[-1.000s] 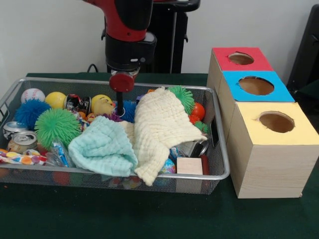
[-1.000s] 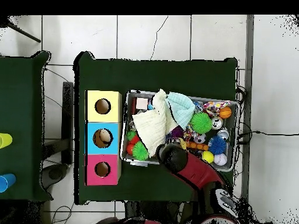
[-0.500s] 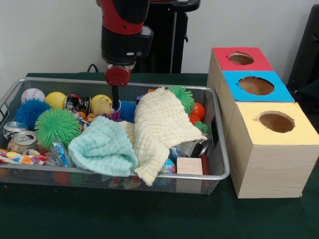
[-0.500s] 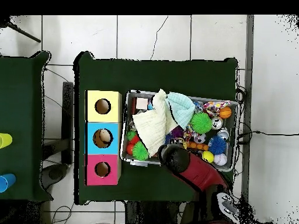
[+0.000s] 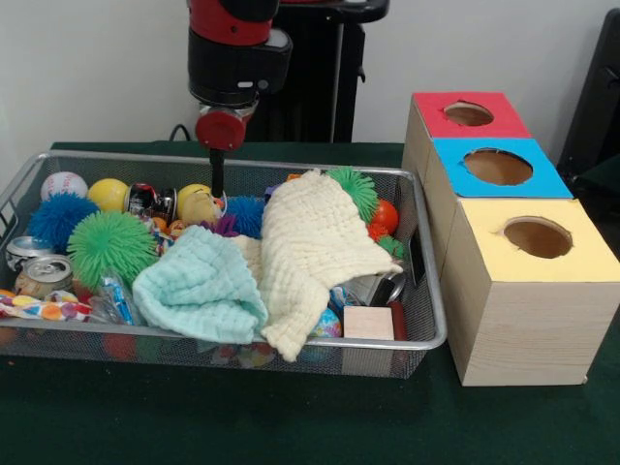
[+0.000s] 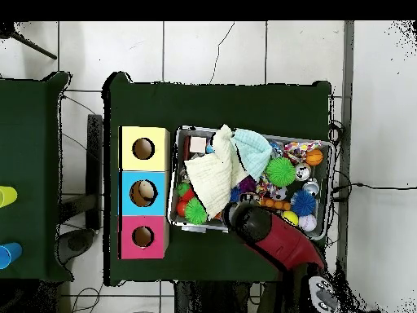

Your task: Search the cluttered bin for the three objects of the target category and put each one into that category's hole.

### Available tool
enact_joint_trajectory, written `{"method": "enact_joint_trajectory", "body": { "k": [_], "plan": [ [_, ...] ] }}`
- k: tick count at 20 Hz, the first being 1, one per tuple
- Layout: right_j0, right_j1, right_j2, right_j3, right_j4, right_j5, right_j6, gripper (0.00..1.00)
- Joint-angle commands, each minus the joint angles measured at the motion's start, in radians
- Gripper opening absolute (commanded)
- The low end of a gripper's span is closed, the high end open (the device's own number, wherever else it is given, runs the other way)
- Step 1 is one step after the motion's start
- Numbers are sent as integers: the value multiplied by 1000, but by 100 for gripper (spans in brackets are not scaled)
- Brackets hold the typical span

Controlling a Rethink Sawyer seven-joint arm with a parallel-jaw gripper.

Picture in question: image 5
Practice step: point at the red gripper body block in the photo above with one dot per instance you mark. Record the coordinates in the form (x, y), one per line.
(221, 128)

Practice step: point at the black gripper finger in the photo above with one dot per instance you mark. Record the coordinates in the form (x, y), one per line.
(218, 174)

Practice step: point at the pale yellow duck toy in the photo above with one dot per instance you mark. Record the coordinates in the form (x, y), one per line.
(205, 209)

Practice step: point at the mint green waffle cloth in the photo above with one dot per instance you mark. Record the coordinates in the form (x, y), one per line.
(199, 286)

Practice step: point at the cream yellow waffle cloth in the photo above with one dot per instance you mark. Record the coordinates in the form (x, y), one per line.
(325, 247)

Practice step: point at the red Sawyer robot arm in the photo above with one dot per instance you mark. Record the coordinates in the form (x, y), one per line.
(237, 53)

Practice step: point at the clear mesh bin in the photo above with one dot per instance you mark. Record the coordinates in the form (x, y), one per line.
(426, 320)

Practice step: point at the wooden box with three holes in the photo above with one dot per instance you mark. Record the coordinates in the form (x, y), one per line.
(523, 310)

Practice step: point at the yellow tennis ball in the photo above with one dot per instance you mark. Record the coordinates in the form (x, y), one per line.
(187, 195)

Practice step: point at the dark blue spiky ball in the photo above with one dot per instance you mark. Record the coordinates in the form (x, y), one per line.
(246, 215)

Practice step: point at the black red drink can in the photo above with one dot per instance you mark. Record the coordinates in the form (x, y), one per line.
(150, 201)

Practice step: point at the smooth yellow ball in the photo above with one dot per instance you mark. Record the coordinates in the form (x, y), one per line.
(108, 194)

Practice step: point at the large green fuzzy ball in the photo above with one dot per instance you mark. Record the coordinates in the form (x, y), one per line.
(112, 250)

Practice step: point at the green spiky ball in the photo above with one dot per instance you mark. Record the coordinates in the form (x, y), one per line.
(356, 191)

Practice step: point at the white baseball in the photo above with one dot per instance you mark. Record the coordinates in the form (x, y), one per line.
(63, 185)

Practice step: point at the blue fuzzy ball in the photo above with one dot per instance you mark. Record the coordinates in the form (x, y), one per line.
(58, 218)

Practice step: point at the red ball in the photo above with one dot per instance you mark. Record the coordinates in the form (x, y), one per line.
(385, 217)

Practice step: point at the silver black metal can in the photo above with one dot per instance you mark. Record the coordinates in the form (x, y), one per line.
(386, 286)

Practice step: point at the tan drink can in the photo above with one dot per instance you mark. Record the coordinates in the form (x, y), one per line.
(44, 277)

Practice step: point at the silver drink can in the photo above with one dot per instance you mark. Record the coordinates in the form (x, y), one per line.
(24, 252)

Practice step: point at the pale wooden cube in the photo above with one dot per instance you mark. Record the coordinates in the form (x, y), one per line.
(369, 324)

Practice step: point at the colourful polka dot fabric toy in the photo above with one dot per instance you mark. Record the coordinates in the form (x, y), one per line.
(44, 310)

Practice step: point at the dark green table cloth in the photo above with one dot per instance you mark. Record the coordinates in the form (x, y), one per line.
(291, 417)

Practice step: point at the black equipment stand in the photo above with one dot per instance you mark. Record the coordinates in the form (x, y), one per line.
(596, 97)

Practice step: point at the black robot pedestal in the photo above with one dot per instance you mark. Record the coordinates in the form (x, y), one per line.
(329, 77)

